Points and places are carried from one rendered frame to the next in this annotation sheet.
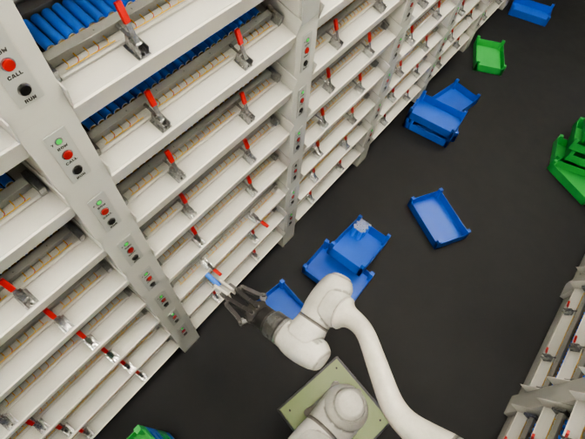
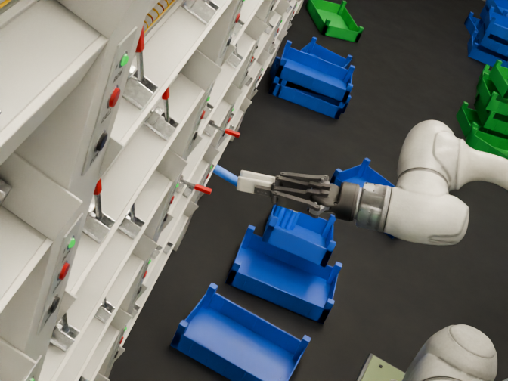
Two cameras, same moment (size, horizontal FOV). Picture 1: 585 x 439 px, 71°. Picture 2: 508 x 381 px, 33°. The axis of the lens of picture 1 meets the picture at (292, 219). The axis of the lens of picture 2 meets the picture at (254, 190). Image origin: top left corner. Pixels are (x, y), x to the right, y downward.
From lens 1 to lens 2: 1.30 m
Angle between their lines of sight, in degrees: 35
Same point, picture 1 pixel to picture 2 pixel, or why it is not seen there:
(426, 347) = not seen: hidden behind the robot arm
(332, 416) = (461, 358)
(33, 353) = (139, 159)
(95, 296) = (176, 101)
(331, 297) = (444, 137)
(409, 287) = (388, 288)
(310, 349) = (450, 201)
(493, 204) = not seen: hidden behind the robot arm
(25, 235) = not seen: outside the picture
